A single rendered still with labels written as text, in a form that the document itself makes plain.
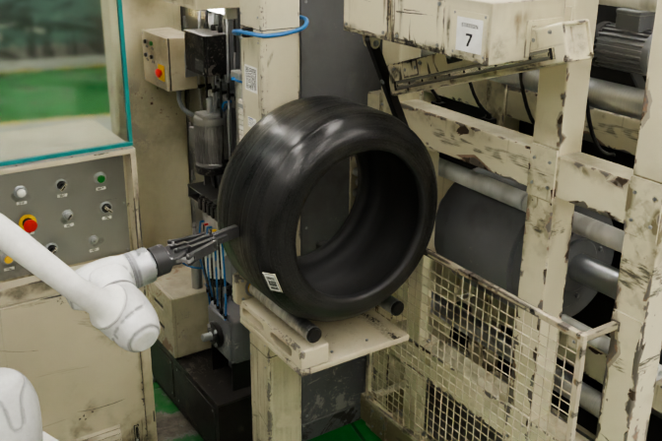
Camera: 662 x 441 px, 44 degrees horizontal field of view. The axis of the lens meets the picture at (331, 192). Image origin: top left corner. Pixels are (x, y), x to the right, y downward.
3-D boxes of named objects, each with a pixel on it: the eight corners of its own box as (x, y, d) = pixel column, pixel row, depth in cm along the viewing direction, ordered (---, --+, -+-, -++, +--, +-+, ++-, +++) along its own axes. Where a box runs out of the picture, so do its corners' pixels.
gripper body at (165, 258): (155, 256, 195) (190, 242, 200) (141, 243, 202) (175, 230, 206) (161, 283, 198) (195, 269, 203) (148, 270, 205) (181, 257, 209)
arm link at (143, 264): (118, 248, 199) (141, 240, 202) (126, 281, 203) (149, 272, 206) (132, 262, 192) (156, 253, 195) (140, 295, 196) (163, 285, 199)
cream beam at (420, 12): (341, 31, 239) (341, -21, 234) (409, 25, 252) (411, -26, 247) (486, 67, 192) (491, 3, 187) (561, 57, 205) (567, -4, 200)
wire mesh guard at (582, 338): (364, 400, 296) (368, 220, 272) (368, 398, 297) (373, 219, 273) (555, 560, 226) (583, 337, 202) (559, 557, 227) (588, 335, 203)
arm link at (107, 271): (123, 277, 204) (145, 307, 195) (61, 300, 197) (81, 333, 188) (116, 242, 198) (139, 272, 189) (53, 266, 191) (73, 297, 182)
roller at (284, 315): (243, 286, 246) (254, 276, 247) (252, 295, 249) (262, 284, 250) (304, 338, 219) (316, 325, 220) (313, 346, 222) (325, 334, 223)
